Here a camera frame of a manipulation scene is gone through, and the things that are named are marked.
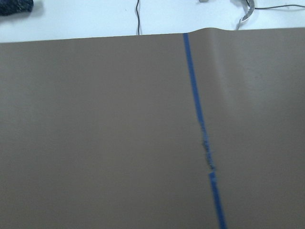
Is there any metal reaching stick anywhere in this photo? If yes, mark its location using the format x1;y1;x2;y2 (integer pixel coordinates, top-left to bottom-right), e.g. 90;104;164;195
229;0;255;31

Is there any folded dark blue umbrella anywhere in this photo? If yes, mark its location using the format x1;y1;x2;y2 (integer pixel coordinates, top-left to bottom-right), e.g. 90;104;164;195
0;0;34;16

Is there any thin black desk cable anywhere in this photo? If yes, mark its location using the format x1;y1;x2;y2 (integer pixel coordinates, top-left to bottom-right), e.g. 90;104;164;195
134;0;142;36

